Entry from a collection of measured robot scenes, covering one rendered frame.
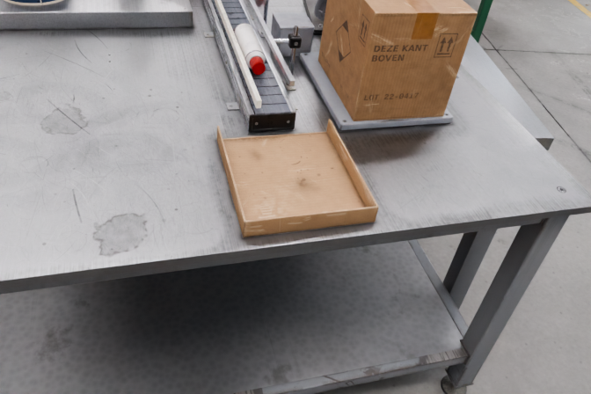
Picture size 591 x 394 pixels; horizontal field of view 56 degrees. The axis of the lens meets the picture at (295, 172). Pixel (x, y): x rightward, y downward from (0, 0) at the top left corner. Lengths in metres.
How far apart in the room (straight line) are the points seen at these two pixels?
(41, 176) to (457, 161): 0.88
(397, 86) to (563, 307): 1.29
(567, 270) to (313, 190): 1.54
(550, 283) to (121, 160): 1.73
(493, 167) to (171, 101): 0.77
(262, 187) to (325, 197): 0.13
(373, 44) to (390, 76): 0.10
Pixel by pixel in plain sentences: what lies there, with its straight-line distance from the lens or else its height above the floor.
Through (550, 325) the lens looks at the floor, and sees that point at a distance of 2.24.
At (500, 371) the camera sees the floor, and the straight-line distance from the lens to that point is 2.03.
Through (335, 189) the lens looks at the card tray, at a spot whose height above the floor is 0.83.
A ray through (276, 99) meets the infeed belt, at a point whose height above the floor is 0.88.
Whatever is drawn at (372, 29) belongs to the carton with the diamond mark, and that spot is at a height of 1.08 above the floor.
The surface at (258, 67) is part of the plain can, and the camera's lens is 1.35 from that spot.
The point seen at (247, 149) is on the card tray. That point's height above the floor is 0.83.
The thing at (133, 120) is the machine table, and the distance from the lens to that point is 1.30.
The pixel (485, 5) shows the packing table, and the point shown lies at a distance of 3.67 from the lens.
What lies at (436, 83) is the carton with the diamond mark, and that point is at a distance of 1.35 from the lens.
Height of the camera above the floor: 1.56
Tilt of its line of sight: 39 degrees down
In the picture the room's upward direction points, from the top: 8 degrees clockwise
